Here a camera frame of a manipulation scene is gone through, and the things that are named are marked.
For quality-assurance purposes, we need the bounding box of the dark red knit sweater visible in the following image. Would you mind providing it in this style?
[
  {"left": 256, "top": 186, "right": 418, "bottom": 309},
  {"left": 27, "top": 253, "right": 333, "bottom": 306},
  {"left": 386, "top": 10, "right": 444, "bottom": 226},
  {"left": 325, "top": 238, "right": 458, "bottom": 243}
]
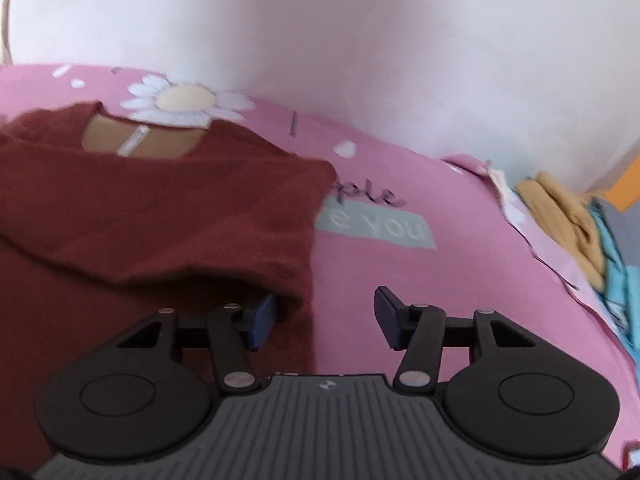
[{"left": 1, "top": 102, "right": 336, "bottom": 470}]

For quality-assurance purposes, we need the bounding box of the pink floral bed sheet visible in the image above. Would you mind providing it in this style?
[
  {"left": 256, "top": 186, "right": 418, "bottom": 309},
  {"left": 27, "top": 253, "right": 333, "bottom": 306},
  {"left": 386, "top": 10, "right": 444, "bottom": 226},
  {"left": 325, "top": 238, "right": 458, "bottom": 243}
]
[{"left": 1, "top": 66, "right": 639, "bottom": 462}]

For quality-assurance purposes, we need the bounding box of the mustard yellow garment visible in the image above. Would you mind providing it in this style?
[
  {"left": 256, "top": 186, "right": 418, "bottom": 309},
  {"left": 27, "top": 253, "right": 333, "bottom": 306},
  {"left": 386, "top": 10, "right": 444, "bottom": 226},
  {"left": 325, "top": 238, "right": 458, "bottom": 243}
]
[{"left": 515, "top": 171, "right": 606, "bottom": 292}]

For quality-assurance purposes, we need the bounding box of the light blue garment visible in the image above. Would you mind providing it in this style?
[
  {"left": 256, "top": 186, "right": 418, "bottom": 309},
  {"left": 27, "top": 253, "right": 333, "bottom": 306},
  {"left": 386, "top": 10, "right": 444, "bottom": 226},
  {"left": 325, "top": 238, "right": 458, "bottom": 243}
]
[{"left": 590, "top": 198, "right": 640, "bottom": 358}]

